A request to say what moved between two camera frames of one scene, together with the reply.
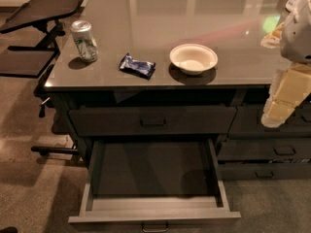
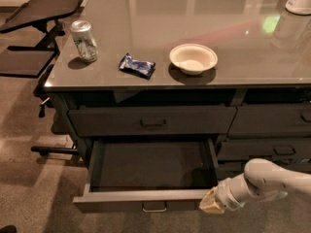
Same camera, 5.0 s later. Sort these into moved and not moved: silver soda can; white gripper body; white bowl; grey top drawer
Moved: white gripper body
Not moved: silver soda can; grey top drawer; white bowl
